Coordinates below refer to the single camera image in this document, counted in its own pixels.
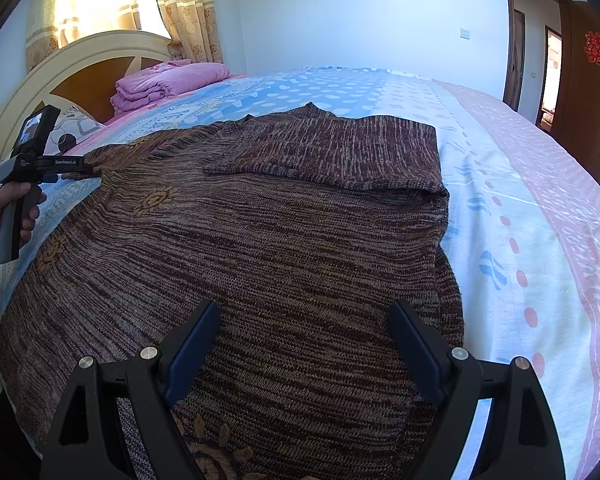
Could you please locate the folded pink blanket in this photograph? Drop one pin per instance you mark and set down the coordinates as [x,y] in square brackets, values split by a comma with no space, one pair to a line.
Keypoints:
[165,82]

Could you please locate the brown knit sweater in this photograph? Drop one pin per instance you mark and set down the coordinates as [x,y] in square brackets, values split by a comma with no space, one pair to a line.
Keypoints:
[260,270]

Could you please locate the cream wooden headboard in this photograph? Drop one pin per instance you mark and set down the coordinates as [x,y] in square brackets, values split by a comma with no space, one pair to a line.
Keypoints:
[10,105]

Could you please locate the white patterned pillow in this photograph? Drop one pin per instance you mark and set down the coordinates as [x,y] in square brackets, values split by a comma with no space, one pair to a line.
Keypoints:
[77,127]

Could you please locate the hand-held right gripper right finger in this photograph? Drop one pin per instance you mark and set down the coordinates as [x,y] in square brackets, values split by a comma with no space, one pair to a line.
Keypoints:
[414,347]

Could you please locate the red paper door decoration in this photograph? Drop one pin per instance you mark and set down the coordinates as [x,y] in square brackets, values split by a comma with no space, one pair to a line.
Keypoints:
[595,48]

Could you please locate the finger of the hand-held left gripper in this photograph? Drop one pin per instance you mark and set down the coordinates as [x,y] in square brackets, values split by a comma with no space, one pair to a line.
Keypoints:
[90,171]

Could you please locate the yellow patterned curtain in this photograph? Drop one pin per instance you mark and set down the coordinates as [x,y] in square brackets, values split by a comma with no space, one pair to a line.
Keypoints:
[190,10]
[85,0]

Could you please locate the brown wooden door frame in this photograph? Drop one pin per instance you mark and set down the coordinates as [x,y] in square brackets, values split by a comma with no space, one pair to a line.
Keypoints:
[508,35]

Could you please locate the blue pink patterned bedsheet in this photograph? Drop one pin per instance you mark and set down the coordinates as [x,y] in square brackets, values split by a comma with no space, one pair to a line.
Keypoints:
[520,200]

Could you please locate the brown wooden door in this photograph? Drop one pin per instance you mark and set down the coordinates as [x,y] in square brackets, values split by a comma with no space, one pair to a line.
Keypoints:
[580,110]

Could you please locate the white wall switch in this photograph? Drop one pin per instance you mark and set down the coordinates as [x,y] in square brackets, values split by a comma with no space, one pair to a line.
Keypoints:
[465,33]

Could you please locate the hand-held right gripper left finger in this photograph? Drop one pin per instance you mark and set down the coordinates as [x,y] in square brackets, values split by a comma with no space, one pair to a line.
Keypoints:
[195,345]

